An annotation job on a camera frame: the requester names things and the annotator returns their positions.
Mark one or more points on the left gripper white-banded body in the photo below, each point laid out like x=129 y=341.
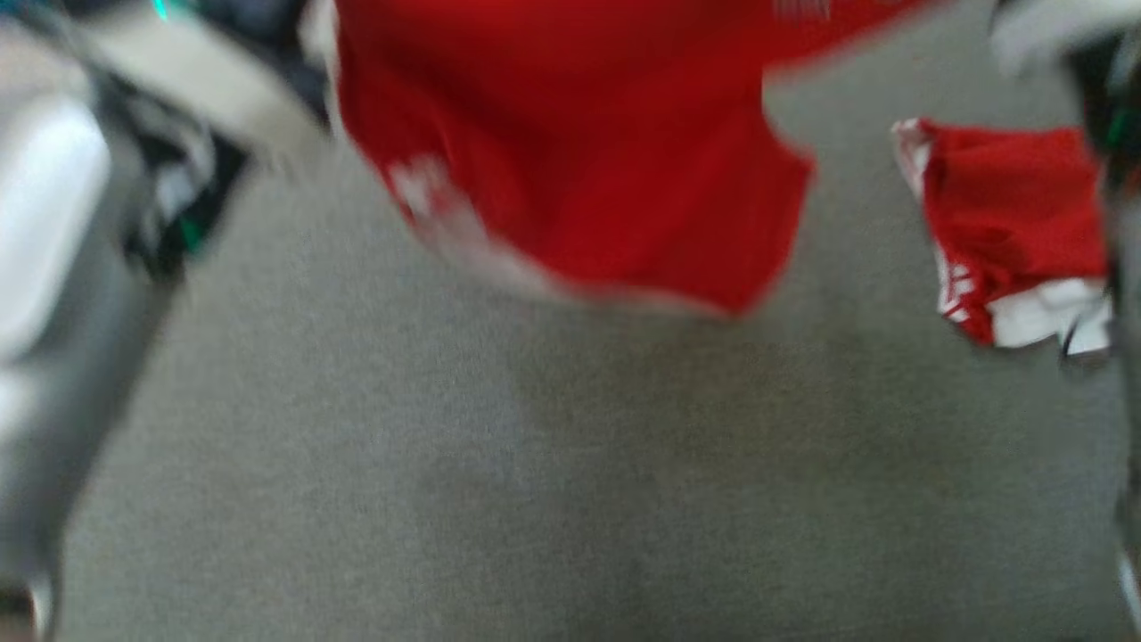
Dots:
x=205 y=80

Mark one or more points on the right gripper white-banded body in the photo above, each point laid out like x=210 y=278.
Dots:
x=1096 y=22

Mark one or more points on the red basketball jersey white sleeves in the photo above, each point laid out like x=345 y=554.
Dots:
x=1016 y=205

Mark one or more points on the red basketball shorts white stripe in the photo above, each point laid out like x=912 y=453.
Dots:
x=579 y=134

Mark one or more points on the large grey sofa seat cushion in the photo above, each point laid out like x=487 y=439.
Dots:
x=579 y=464

